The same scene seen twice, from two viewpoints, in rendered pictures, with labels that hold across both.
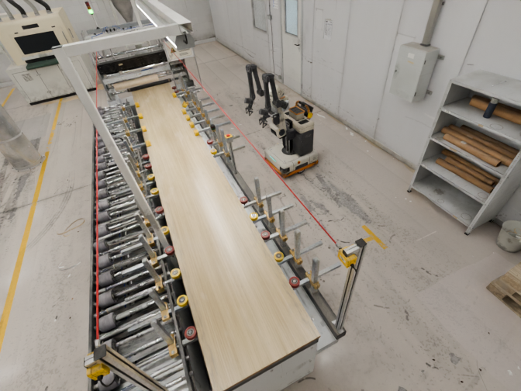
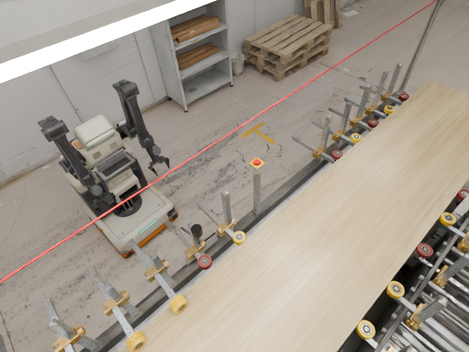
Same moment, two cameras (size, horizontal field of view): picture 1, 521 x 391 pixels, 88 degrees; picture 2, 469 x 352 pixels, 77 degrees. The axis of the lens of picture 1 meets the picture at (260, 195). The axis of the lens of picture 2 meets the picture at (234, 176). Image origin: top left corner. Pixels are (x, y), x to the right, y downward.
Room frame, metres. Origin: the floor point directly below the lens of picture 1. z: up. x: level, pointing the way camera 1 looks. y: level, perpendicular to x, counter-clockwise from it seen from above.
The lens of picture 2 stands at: (3.17, 1.35, 2.50)
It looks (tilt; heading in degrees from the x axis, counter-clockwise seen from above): 49 degrees down; 251
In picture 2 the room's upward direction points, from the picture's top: 5 degrees counter-clockwise
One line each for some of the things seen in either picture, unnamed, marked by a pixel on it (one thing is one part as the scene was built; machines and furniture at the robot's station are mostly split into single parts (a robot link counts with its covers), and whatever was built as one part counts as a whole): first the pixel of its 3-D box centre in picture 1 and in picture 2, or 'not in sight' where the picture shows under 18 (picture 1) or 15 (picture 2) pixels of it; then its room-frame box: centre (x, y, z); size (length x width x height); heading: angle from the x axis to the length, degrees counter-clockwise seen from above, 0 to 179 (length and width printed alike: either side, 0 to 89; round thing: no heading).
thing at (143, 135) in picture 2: (267, 93); (137, 117); (3.22, -0.23, 1.40); 0.11 x 0.06 x 0.43; 23
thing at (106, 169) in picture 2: (271, 113); (116, 168); (3.49, -0.30, 0.99); 0.28 x 0.16 x 0.22; 24
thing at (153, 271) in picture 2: not in sight; (157, 269); (3.39, 0.54, 0.95); 0.14 x 0.06 x 0.05; 20
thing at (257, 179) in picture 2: (232, 157); (257, 193); (2.65, 0.27, 0.93); 0.05 x 0.05 x 0.45; 20
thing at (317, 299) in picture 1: (224, 156); (209, 253); (3.08, 0.42, 0.67); 5.11 x 0.08 x 0.10; 20
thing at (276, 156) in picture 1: (290, 156); (131, 211); (3.60, -0.57, 0.16); 0.67 x 0.64 x 0.25; 114
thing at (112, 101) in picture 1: (147, 80); not in sight; (5.67, 1.94, 0.95); 1.65 x 0.70 x 1.90; 110
